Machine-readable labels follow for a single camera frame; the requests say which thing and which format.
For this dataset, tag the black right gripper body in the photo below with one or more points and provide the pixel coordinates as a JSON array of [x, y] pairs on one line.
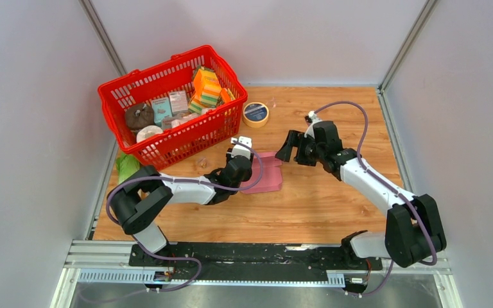
[[320, 153]]

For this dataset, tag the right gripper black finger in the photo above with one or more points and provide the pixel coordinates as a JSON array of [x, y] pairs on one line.
[[304, 147], [291, 142]]

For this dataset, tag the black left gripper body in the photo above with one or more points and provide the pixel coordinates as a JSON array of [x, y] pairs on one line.
[[228, 158]]

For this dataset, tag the pink paper box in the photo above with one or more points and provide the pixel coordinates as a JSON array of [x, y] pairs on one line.
[[271, 180]]

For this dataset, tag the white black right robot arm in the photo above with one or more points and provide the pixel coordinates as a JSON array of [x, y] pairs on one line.
[[413, 229]]

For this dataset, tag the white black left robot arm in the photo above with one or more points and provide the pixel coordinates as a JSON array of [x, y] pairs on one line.
[[135, 203]]

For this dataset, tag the grey pink small box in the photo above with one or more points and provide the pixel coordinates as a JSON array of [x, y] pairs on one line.
[[178, 102]]

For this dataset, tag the teal small box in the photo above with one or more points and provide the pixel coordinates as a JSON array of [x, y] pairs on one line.
[[162, 109]]

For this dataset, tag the clear plastic bag with snack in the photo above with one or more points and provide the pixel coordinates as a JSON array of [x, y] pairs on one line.
[[202, 163]]

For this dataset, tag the yellow masking tape roll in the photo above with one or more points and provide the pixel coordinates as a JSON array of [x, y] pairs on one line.
[[255, 114]]

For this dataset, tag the red plastic shopping basket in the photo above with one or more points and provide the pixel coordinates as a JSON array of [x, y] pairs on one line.
[[184, 134]]

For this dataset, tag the green yellow sponge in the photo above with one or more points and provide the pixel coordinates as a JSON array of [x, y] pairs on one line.
[[195, 105]]

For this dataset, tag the orange yellow sponge pack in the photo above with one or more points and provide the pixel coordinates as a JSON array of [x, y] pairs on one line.
[[207, 86]]

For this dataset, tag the white tape roll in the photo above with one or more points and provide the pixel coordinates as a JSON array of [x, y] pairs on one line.
[[147, 132]]

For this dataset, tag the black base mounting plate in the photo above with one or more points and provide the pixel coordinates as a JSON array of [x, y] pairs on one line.
[[254, 261]]

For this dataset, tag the napa cabbage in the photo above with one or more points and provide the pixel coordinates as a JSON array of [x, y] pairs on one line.
[[126, 166]]

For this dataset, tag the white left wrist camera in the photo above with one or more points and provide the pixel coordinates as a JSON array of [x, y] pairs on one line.
[[241, 147]]

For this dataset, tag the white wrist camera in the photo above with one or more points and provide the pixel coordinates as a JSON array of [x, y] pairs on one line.
[[241, 147], [311, 119]]

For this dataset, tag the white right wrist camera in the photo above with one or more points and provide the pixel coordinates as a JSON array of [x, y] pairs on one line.
[[311, 119]]

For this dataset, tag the aluminium rail frame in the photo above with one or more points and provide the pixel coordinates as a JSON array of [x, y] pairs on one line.
[[107, 261]]

